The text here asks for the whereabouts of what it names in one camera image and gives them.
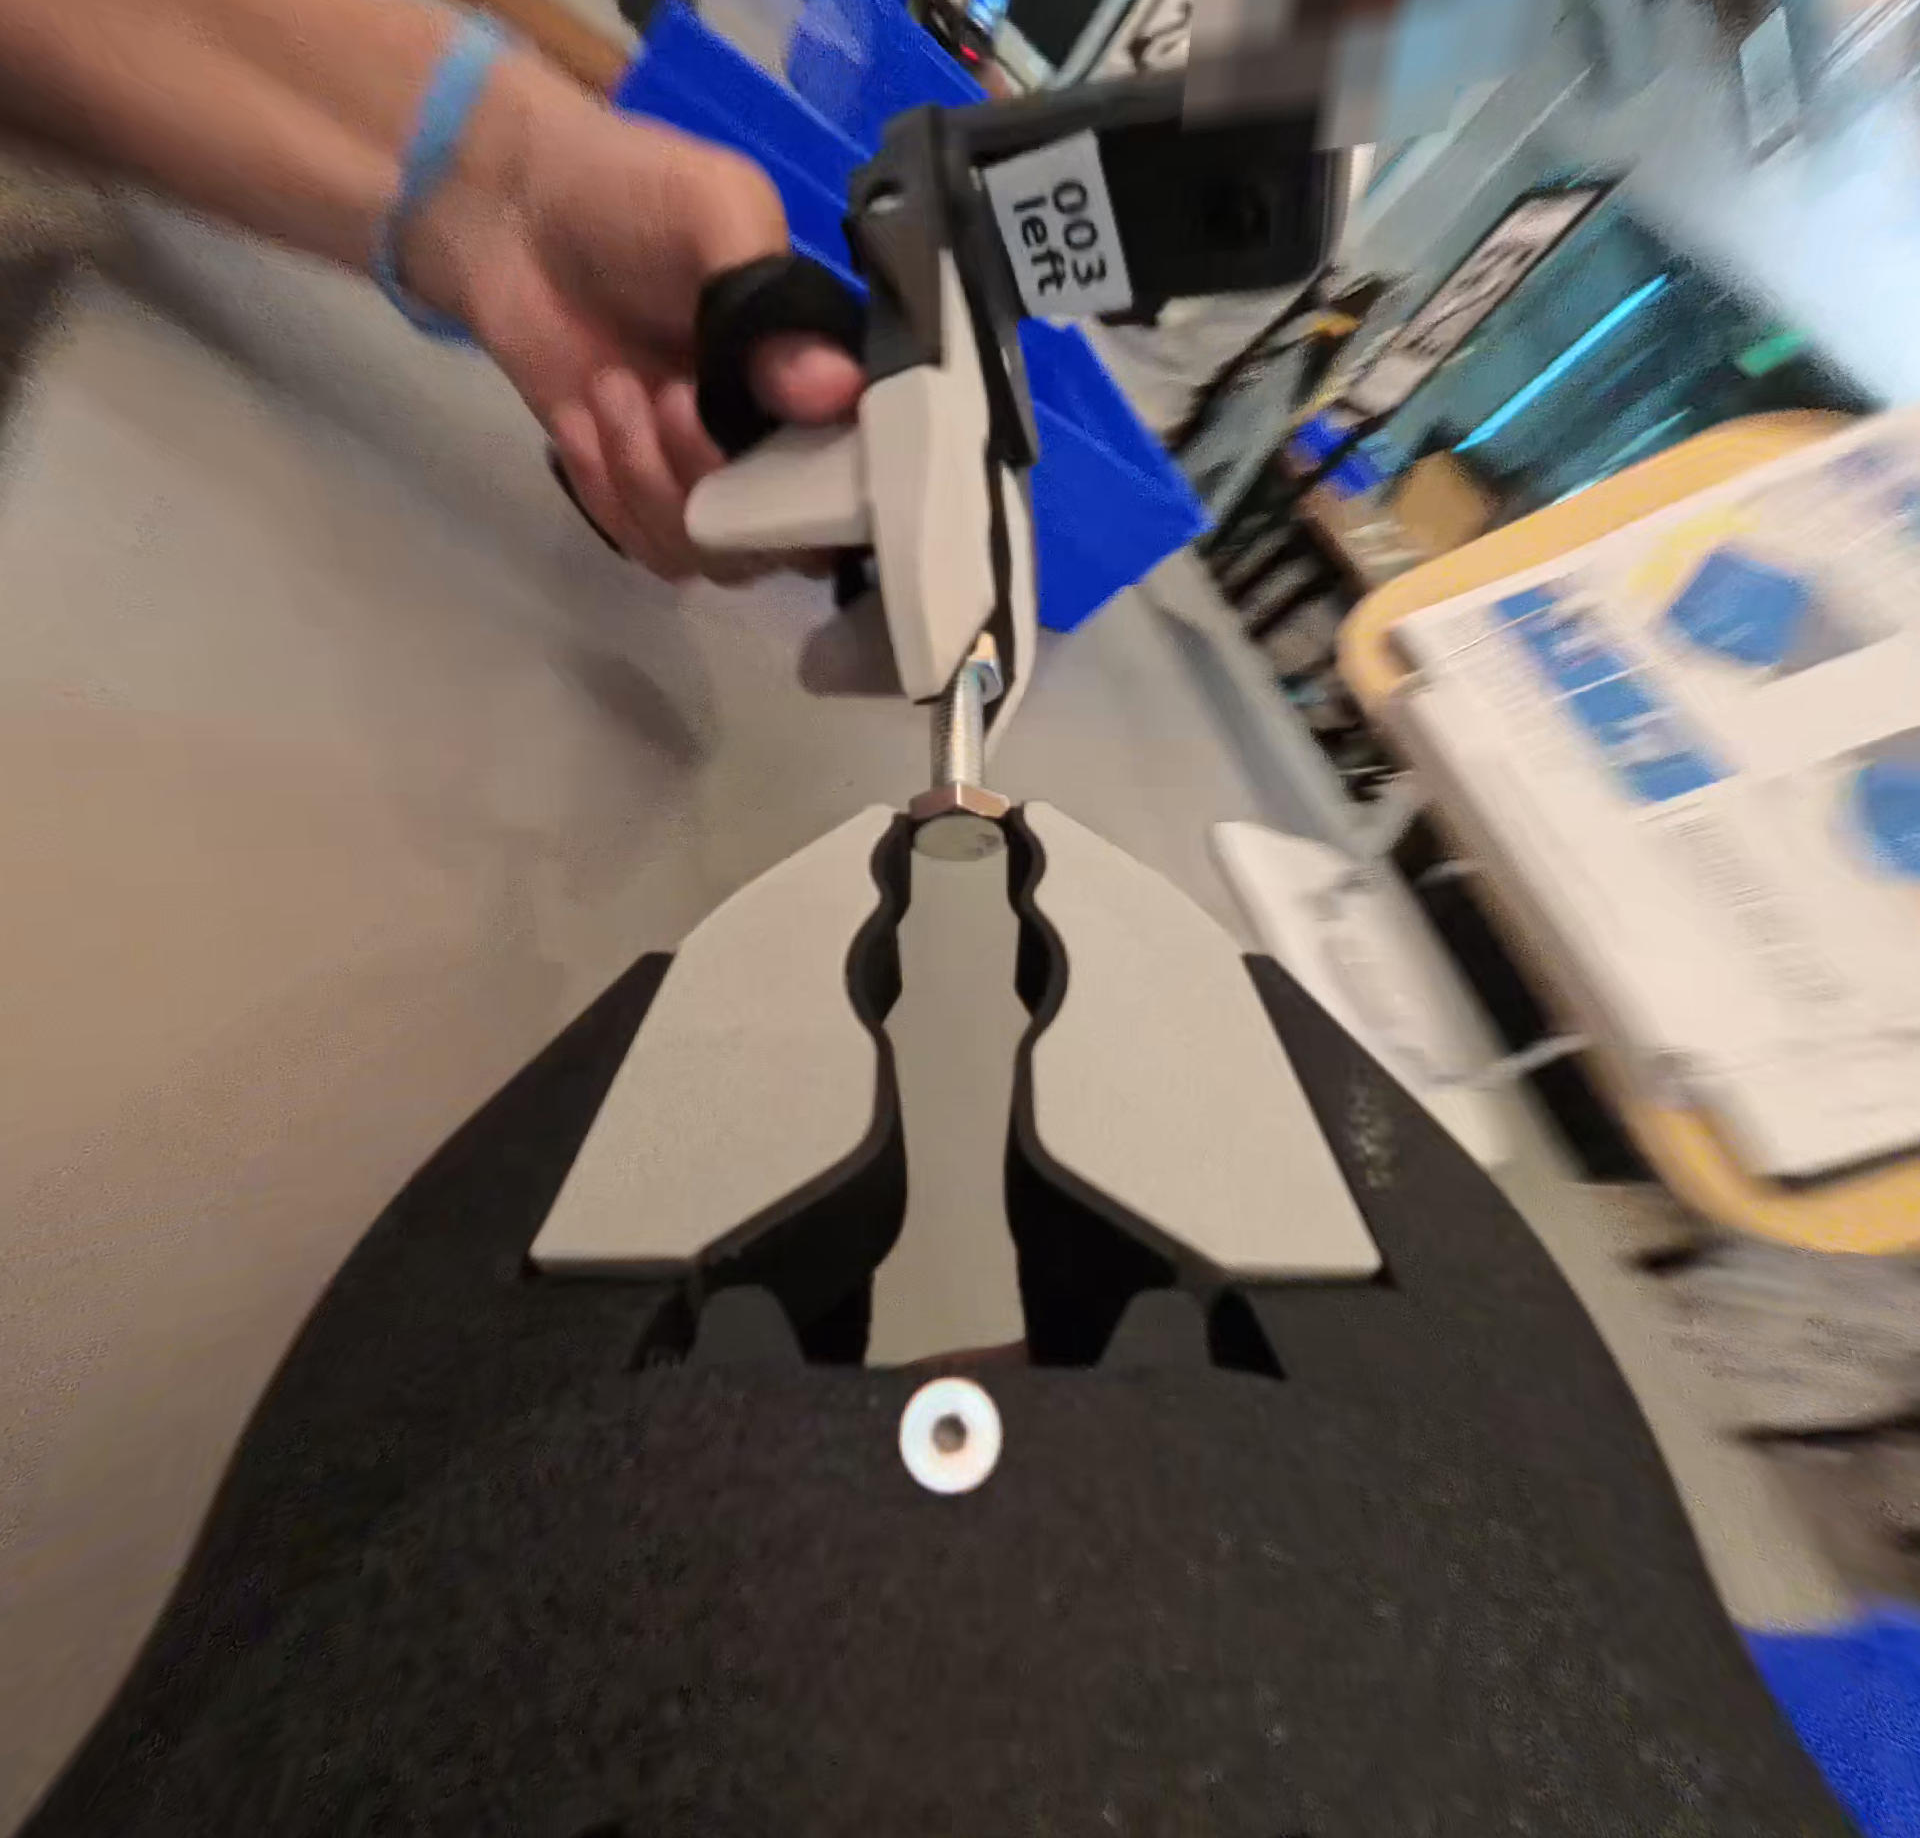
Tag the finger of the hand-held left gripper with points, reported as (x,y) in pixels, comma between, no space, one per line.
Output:
(1019,566)
(931,519)

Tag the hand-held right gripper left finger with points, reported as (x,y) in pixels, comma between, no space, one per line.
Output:
(720,1105)

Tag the white document stand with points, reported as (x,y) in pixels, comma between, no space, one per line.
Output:
(1802,1215)

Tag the instruction sheet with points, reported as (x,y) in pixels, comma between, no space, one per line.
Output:
(1651,818)

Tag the tan chair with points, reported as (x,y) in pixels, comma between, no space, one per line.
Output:
(1442,503)

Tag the blue wristband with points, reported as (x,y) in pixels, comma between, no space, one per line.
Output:
(435,144)

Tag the thick silver bolt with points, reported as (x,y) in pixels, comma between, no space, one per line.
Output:
(958,736)

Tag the person's left hand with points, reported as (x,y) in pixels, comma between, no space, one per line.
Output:
(601,262)

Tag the blue plastic bin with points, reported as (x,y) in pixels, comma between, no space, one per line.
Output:
(841,9)
(1111,503)
(1335,450)
(1845,1733)

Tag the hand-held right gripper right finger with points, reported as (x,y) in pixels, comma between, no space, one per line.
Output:
(1187,1105)

